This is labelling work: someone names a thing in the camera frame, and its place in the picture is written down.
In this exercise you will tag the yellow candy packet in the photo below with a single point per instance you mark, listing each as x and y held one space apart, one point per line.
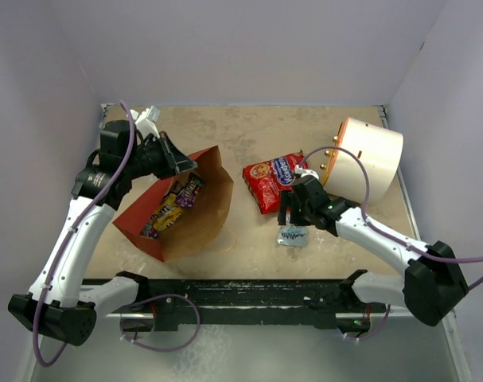
161 223
167 205

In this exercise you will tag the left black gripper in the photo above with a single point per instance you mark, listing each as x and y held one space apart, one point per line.
169 170

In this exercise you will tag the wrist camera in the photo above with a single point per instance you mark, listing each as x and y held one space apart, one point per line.
146 121
300 171

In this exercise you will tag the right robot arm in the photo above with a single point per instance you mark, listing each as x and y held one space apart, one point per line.
429 282

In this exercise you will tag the white cylindrical drawer toy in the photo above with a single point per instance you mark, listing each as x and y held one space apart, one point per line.
377 148

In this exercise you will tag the red cookie snack bag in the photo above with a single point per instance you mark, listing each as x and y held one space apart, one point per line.
265 180

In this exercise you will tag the red paper bag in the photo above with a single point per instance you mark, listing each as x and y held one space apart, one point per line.
181 215

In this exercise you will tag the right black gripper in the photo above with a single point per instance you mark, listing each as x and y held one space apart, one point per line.
289 199

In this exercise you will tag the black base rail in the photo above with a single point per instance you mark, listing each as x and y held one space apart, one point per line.
320 303

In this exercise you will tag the silver snack wrapper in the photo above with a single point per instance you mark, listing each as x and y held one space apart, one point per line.
292 236

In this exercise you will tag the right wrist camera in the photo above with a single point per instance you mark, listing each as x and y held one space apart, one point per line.
300 171

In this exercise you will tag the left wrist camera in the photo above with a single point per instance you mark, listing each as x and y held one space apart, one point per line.
146 121

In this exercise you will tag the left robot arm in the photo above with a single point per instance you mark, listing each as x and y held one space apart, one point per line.
55 305

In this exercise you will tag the silver crumpled wrapper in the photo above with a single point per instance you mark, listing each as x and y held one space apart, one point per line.
149 231

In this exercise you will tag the purple candy packet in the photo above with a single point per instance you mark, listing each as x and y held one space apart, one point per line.
188 195

